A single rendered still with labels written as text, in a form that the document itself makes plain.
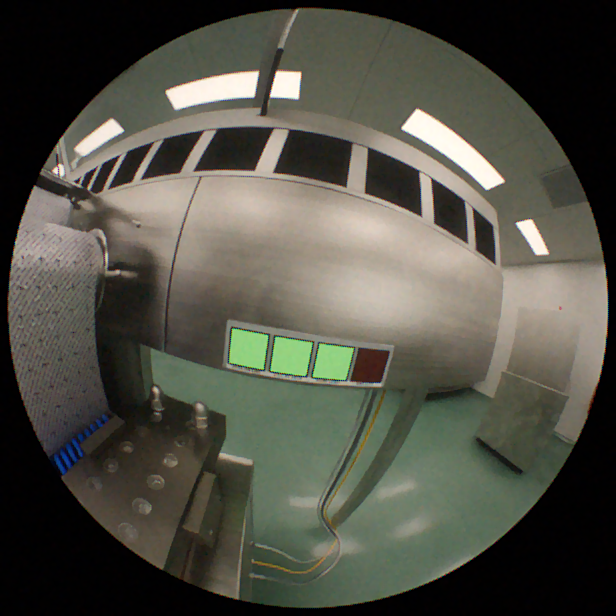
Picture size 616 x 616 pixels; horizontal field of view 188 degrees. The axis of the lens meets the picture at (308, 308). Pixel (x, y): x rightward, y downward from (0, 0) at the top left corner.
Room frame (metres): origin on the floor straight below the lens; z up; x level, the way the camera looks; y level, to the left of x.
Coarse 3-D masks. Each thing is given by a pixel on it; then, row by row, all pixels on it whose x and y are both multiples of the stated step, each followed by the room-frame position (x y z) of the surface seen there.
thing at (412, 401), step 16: (144, 352) 0.38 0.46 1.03; (144, 368) 0.37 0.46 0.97; (144, 384) 0.36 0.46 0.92; (144, 400) 0.36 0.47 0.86; (416, 400) 0.46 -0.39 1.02; (400, 416) 0.48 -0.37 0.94; (416, 416) 0.46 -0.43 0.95; (400, 432) 0.46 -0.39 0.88; (384, 448) 0.48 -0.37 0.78; (400, 448) 0.46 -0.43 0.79; (384, 464) 0.46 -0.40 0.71; (368, 480) 0.46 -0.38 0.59; (352, 496) 0.49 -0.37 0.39; (352, 512) 0.46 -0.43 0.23
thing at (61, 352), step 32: (32, 320) 0.02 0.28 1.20; (64, 320) 0.07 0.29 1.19; (32, 352) 0.01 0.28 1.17; (64, 352) 0.06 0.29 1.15; (96, 352) 0.13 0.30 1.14; (32, 384) 0.00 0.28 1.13; (64, 384) 0.05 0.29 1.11; (96, 384) 0.12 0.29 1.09; (32, 416) -0.02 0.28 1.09; (64, 416) 0.03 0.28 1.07; (96, 416) 0.09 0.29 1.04; (64, 448) 0.00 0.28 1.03
